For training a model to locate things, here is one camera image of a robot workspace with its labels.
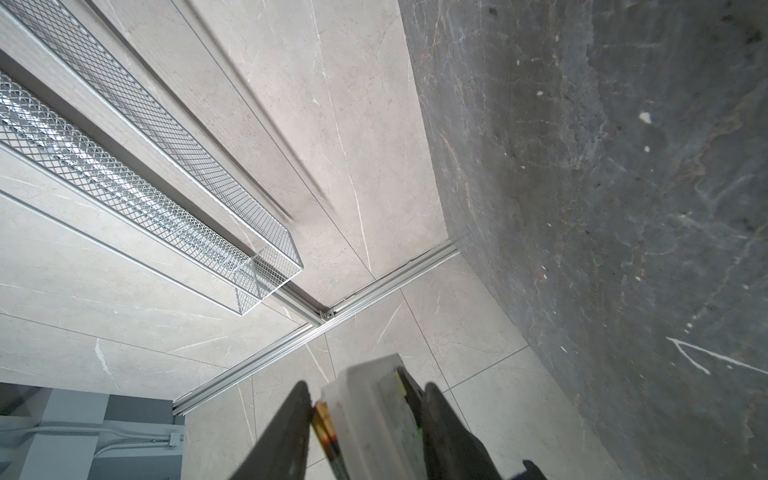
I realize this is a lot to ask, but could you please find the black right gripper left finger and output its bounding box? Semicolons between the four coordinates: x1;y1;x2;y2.
231;381;313;480

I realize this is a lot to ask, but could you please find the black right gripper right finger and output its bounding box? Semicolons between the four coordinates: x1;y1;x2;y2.
418;382;547;480

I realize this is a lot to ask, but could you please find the white wire mesh basket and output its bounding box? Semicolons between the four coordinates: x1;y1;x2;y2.
1;1;303;315

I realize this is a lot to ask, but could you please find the red black AAA battery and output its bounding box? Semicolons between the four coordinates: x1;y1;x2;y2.
311;401;350;480

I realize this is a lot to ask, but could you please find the aluminium frame profile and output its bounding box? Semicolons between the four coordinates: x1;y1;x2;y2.
172;241;460;416

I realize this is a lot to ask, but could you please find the white remote control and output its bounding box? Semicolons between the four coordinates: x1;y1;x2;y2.
320;354;427;479

